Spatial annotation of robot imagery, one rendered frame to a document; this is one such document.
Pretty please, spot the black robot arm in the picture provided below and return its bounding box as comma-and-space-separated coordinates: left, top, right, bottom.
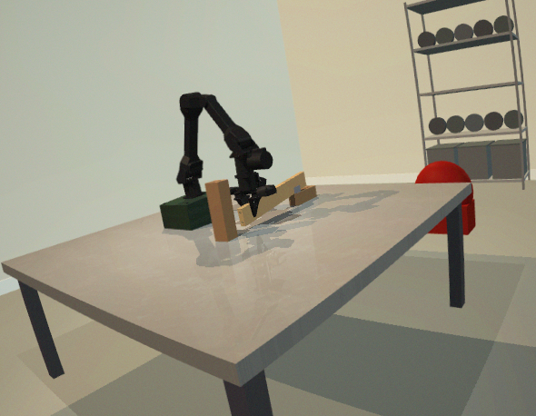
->
176, 92, 273, 199

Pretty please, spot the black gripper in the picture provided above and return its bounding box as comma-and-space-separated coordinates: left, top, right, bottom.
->
229, 170, 277, 217

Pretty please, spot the long wooden rail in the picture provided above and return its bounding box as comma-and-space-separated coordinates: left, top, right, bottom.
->
237, 172, 306, 226

